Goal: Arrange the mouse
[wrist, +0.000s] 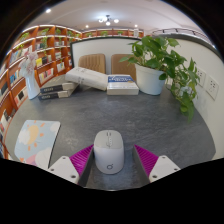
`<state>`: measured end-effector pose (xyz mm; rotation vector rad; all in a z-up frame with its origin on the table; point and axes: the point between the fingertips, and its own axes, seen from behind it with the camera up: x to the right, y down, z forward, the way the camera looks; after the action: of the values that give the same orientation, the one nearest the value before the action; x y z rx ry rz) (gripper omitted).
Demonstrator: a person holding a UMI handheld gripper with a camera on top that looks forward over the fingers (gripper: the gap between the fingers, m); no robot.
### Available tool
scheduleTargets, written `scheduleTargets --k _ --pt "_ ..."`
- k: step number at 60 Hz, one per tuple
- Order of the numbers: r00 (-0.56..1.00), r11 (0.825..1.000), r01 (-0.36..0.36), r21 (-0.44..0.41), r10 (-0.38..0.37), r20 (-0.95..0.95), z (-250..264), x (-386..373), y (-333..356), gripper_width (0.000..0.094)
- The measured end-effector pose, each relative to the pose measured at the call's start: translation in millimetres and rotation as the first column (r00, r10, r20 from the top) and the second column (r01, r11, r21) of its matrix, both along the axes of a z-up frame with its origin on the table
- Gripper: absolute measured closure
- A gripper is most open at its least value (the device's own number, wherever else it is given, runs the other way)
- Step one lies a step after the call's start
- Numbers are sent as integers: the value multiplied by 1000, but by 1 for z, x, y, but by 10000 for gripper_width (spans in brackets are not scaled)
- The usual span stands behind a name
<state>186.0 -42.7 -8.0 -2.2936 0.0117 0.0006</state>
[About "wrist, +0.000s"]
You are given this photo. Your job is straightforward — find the orange wooden bookshelf unit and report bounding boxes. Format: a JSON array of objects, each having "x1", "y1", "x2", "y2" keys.
[{"x1": 0, "y1": 23, "x2": 145, "y2": 160}]

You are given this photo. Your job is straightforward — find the white ceramic vase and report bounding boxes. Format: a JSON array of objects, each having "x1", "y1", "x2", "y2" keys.
[{"x1": 24, "y1": 70, "x2": 41, "y2": 101}]

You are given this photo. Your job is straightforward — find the thick white book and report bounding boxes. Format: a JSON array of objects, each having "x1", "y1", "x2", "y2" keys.
[{"x1": 64, "y1": 66, "x2": 110, "y2": 92}]

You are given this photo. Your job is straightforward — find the multi-bulb ceiling lamp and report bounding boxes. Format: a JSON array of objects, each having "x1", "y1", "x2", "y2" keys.
[{"x1": 98, "y1": 14, "x2": 120, "y2": 27}]

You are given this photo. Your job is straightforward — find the white book with blue cover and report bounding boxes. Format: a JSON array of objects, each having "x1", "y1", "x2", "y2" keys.
[{"x1": 106, "y1": 73, "x2": 140, "y2": 96}]

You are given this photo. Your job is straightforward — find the recessed ceiling spotlights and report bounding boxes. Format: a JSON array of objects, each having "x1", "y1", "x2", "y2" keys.
[{"x1": 44, "y1": 8, "x2": 139, "y2": 29}]

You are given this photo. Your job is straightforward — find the pastel sun print mouse pad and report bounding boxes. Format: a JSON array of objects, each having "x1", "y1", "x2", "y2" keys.
[{"x1": 13, "y1": 119, "x2": 62, "y2": 169}]

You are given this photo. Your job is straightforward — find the tan upholstered chair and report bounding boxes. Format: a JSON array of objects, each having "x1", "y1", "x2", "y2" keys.
[
  {"x1": 110, "y1": 53, "x2": 138, "y2": 81},
  {"x1": 78, "y1": 53, "x2": 107, "y2": 75}
]

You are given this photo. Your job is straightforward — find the green leafy pothos plant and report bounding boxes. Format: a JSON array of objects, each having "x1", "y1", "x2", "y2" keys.
[{"x1": 119, "y1": 34, "x2": 201, "y2": 123}]

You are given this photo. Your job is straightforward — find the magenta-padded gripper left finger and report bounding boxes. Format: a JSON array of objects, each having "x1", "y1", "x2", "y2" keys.
[{"x1": 46, "y1": 144, "x2": 96, "y2": 188}]

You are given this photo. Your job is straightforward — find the white plant pot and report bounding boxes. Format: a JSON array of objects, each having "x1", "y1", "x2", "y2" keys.
[{"x1": 134, "y1": 63, "x2": 167, "y2": 96}]

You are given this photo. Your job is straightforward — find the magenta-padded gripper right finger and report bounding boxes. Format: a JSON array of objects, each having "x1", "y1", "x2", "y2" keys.
[{"x1": 132, "y1": 144, "x2": 182, "y2": 186}]

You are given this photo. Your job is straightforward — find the white wall outlet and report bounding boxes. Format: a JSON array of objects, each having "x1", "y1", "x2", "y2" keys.
[
  {"x1": 195, "y1": 66, "x2": 207, "y2": 88},
  {"x1": 205, "y1": 75, "x2": 220, "y2": 101}
]

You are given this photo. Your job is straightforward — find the white computer mouse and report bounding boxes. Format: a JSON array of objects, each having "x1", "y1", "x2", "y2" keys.
[{"x1": 93, "y1": 129, "x2": 125, "y2": 175}]

